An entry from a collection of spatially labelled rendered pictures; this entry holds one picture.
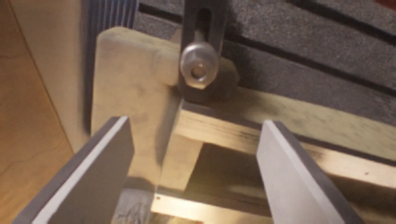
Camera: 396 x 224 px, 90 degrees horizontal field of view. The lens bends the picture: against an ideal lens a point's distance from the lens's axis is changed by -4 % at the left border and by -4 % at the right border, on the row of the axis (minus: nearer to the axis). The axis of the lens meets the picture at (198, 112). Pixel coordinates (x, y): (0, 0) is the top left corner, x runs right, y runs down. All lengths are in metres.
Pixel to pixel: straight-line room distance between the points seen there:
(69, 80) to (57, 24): 0.12
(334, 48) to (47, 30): 0.60
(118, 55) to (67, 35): 0.27
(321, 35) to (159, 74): 0.36
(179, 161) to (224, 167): 0.11
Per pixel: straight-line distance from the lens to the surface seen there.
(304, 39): 0.50
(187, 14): 0.21
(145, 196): 0.40
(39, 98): 0.59
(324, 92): 0.56
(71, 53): 0.54
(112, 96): 0.30
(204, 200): 0.32
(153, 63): 0.25
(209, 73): 0.17
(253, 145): 0.25
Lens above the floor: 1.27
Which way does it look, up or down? 61 degrees down
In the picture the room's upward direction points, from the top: 178 degrees counter-clockwise
